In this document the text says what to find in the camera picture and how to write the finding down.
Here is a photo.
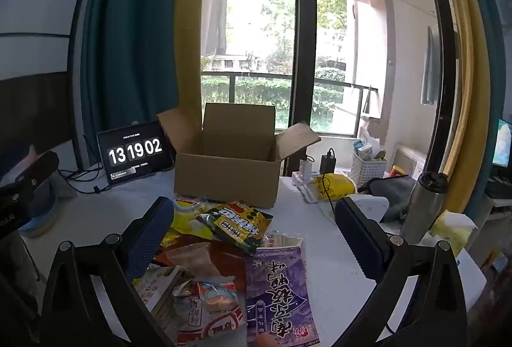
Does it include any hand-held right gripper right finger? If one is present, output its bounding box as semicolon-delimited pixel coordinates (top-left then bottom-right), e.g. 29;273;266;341
334;196;473;347

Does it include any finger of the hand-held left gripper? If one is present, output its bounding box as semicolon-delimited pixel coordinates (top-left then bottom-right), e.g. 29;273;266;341
0;151;60;196

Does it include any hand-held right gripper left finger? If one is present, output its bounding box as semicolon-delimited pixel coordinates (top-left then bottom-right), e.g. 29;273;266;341
38;196;177;347

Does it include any yellow chip bag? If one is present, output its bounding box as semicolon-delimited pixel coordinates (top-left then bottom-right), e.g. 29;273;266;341
160;197;217;252

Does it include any orange brown snack packet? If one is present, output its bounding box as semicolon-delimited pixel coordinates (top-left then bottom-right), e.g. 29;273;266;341
154;239;246;292

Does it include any cardboard box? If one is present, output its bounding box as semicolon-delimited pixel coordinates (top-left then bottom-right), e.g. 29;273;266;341
157;103;322;209

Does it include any light blue round object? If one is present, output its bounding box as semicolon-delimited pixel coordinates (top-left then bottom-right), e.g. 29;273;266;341
20;179;59;238

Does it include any white box device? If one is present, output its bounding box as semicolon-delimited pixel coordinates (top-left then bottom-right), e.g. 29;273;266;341
356;193;390;223

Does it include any translucent snack packet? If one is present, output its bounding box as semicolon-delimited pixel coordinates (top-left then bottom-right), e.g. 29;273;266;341
166;243;222;279

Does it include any yellow plastic bag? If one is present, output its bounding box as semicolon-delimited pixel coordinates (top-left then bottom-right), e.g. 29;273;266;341
312;173;356;201

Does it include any yellow white snack packet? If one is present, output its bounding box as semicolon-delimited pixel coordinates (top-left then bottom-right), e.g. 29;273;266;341
134;265;188;332

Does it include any grey cloth pouch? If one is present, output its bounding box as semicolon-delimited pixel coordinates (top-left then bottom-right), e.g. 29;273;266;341
366;175;419;223

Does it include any white plastic basket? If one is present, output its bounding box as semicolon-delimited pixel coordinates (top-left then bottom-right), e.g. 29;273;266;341
352;137;388;188

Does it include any white power strip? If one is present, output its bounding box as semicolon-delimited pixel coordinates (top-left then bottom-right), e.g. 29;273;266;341
292;169;321;204

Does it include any steel thermos bottle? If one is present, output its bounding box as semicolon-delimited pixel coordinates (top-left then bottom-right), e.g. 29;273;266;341
400;171;451;246

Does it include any black charger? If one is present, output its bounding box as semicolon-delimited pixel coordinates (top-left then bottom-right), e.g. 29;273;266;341
320;149;337;174

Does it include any black tablet clock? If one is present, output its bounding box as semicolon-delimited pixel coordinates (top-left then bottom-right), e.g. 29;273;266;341
97;121;175;185

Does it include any white outdoor air conditioner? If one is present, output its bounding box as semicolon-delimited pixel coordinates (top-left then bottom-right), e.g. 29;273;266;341
392;145;427;183

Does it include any purple snack packet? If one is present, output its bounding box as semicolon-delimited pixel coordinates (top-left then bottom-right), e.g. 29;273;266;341
245;246;321;345

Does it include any yellow tissue packet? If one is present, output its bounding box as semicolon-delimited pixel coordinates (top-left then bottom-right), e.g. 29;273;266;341
430;211;478;260

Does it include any red white snack packet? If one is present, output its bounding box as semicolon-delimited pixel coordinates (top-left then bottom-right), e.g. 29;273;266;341
172;279;246;347

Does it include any brown paper bag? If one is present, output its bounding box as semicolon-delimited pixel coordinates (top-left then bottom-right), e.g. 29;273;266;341
361;113;380;140

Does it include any teal curtain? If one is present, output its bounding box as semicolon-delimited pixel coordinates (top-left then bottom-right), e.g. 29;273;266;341
452;0;509;124
80;0;180;167

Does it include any computer monitor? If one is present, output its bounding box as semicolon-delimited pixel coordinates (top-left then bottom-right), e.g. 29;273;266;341
491;118;512;169

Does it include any black balcony railing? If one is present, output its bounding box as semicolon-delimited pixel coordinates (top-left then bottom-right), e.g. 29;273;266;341
201;71;379;132

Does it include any hanging light blue towel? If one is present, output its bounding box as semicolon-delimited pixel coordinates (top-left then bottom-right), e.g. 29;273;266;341
420;25;441;105

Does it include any yellow curtain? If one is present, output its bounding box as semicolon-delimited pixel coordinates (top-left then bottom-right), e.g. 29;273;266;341
430;0;491;212
175;0;211;124

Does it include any hanging white shirt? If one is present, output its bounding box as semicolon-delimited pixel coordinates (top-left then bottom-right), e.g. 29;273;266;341
200;0;228;55

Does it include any black cable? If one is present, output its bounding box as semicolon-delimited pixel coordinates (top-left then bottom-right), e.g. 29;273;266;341
58;167;110;196

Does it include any black window frame post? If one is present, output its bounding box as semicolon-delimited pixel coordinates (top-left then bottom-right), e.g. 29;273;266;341
293;0;316;140

